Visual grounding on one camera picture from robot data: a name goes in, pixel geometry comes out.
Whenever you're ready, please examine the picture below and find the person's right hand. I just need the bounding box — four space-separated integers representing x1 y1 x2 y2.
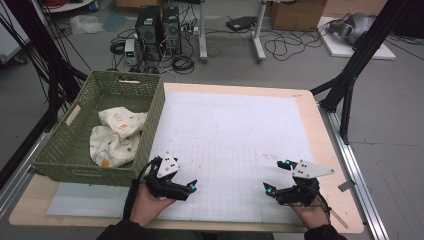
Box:
289 199 331 230

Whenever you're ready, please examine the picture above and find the person's left hand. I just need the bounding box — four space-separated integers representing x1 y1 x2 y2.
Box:
129 182 176 228

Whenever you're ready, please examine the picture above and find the black cable tangle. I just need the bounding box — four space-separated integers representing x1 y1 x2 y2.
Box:
264 28 329 62

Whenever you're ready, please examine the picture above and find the red cable coil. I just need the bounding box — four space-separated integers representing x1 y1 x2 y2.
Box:
41 0 68 10

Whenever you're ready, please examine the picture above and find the white cabinet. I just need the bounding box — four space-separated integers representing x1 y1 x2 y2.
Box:
0 13 32 65

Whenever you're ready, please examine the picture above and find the left hand-held gripper cable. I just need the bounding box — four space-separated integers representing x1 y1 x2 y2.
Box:
122 155 163 221

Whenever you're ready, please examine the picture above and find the brown cardboard box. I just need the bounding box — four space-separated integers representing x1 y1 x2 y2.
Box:
323 0 390 18
114 0 162 10
269 0 328 33

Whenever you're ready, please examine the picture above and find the grey headset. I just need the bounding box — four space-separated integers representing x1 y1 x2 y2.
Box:
327 12 376 46

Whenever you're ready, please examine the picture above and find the aluminium rail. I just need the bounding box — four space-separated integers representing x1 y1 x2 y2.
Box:
0 131 48 218
318 103 390 240

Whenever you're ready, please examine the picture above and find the black flat device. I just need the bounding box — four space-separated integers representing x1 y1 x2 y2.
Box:
225 15 258 33

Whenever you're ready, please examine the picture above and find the hand-held gripper cable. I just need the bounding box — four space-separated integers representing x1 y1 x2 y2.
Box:
312 185 333 225
122 155 163 221

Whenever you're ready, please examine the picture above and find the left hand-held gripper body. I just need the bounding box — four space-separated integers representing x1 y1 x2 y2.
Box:
143 151 189 202

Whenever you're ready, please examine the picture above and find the beige tape strip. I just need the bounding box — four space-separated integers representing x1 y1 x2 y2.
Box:
329 209 350 231

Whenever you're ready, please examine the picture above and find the white grid mat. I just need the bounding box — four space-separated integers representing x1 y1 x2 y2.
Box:
46 90 316 225

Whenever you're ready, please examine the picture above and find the grey bench power supply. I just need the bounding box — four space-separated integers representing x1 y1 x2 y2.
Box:
124 38 140 66

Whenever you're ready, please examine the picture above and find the cream printed cloth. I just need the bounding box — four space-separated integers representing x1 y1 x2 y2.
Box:
89 106 149 169

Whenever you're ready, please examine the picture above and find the white floor board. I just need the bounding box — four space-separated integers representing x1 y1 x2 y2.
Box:
316 16 397 61

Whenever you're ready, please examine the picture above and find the green woven basket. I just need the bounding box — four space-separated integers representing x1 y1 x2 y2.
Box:
31 69 167 188

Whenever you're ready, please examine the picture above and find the clear plastic bag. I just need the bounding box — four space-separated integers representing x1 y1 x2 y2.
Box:
69 14 105 36

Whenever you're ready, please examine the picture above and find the white round table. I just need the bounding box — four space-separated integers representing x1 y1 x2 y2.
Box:
46 0 97 14

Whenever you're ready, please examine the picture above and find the grey metal bracket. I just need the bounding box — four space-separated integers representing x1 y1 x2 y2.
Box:
337 179 357 193

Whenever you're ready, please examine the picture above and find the white desk leg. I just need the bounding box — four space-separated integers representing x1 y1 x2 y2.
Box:
198 0 209 64
251 0 268 63

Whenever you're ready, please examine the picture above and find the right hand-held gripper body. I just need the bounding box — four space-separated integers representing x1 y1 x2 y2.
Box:
275 159 335 208

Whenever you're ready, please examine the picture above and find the right hand-held gripper cable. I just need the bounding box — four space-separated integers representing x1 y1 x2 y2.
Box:
312 185 333 225

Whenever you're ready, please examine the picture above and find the black cable coil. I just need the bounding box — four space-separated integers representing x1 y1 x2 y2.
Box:
171 54 196 75
109 29 135 56

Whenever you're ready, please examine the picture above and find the black metal frame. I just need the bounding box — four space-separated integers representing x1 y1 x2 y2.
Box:
0 0 90 134
309 0 415 146

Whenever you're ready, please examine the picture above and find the black computer tower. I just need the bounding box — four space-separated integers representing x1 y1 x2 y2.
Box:
162 6 183 56
134 5 163 62

